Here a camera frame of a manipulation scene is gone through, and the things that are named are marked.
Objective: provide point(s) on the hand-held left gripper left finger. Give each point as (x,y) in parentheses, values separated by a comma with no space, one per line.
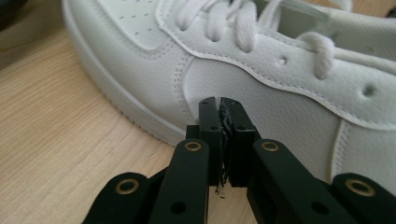
(210,137)

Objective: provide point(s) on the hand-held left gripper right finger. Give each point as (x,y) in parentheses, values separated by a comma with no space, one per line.
(241,137)

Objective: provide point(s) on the white sneaker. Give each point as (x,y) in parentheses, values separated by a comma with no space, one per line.
(280,102)

